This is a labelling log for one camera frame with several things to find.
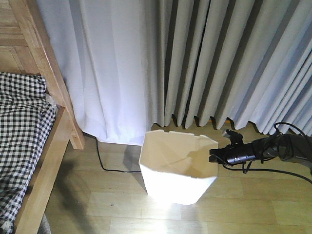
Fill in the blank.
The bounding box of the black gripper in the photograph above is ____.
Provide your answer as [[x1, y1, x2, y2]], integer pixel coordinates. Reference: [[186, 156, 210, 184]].
[[208, 143, 256, 165]]

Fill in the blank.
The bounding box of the white plastic trash bin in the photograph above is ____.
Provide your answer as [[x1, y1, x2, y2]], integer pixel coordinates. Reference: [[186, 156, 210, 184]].
[[139, 130, 218, 205]]

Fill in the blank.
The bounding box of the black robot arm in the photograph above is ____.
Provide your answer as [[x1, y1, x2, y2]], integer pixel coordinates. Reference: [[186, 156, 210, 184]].
[[209, 129, 312, 169]]

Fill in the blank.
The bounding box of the grey pleated curtain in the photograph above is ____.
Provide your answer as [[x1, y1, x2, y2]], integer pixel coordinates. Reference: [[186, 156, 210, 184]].
[[145, 0, 312, 135]]

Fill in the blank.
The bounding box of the white sheer curtain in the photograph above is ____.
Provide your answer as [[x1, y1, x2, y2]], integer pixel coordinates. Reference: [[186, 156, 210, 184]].
[[37, 0, 163, 145]]

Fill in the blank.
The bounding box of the black white checkered bedding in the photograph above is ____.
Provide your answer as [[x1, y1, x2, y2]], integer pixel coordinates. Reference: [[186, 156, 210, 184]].
[[0, 72, 56, 234]]

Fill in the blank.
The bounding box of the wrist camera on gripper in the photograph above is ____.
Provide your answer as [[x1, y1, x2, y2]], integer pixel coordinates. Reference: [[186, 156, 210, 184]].
[[222, 129, 243, 146]]

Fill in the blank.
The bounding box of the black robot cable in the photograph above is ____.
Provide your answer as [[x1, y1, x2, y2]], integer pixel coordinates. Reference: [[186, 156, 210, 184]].
[[223, 121, 312, 183]]

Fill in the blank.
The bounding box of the black power cord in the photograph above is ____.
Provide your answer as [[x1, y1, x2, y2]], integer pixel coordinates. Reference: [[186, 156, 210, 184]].
[[82, 131, 142, 174]]

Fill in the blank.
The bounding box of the wooden bed frame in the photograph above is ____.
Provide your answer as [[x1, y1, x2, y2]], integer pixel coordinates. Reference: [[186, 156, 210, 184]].
[[0, 0, 84, 234]]

